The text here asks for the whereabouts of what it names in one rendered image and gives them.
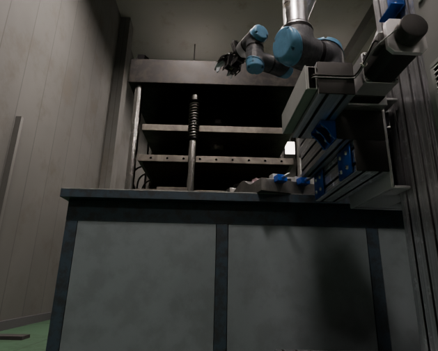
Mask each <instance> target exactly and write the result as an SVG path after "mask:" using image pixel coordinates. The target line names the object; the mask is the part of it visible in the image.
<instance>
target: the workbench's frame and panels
mask: <svg viewBox="0 0 438 351"><path fill-rule="evenodd" d="M60 197H62V198H64V199H65V200H67V201H69V203H68V211H67V216H66V221H65V230H64V235H63V243H62V248H61V257H60V261H59V267H58V274H57V280H56V288H55V293H54V301H53V306H52V314H51V320H50V324H49V333H48V337H47V346H46V351H275V350H348V351H421V342H420V336H419V327H418V322H417V317H416V307H415V301H414V292H413V286H412V277H411V272H410V266H409V256H408V251H407V241H406V236H405V227H404V221H403V215H402V210H364V209H350V197H349V196H348V197H347V198H345V199H343V200H342V201H341V202H324V201H315V195H292V194H239V193H212V192H159V191H131V190H104V189H61V193H60Z"/></svg>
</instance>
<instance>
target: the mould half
mask: <svg viewBox="0 0 438 351"><path fill-rule="evenodd" d="M224 192H251V193H277V194H315V186H314V184H311V183H310V184H309V185H307V186H301V185H297V182H294V181H287V182H285V183H277V182H274V179H271V178H260V179H258V180H257V181H255V182H249V181H242V182H241V183H240V184H239V185H238V186H237V188H232V187H230V188H228V189H227V190H226V191H224Z"/></svg>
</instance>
